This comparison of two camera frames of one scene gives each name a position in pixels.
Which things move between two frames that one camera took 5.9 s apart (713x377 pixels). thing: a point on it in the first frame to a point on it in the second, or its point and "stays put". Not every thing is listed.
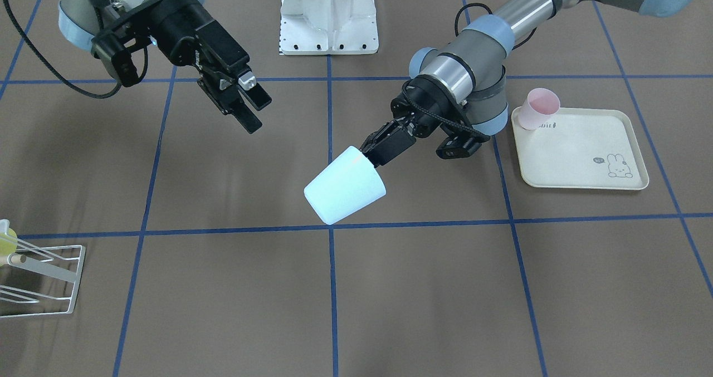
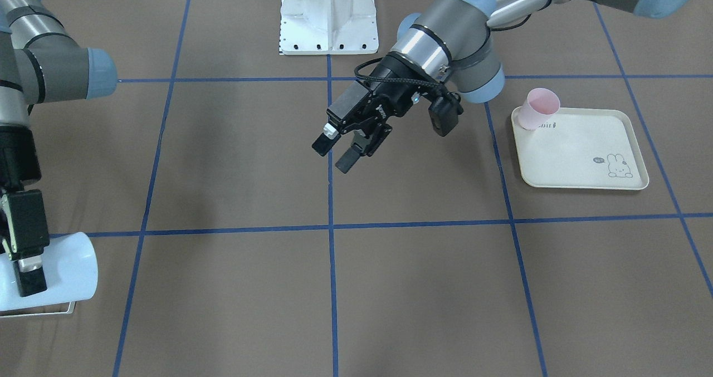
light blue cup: (351, 182) to (71, 272)
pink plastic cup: (539, 104) stays put
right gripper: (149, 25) to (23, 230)
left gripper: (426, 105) to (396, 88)
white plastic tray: (590, 147) stays put
